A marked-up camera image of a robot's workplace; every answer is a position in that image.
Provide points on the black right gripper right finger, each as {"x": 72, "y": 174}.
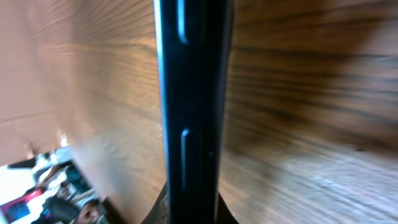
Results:
{"x": 224, "y": 216}

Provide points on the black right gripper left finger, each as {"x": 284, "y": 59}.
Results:
{"x": 160, "y": 212}

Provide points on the blue screen smartphone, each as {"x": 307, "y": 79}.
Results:
{"x": 193, "y": 40}

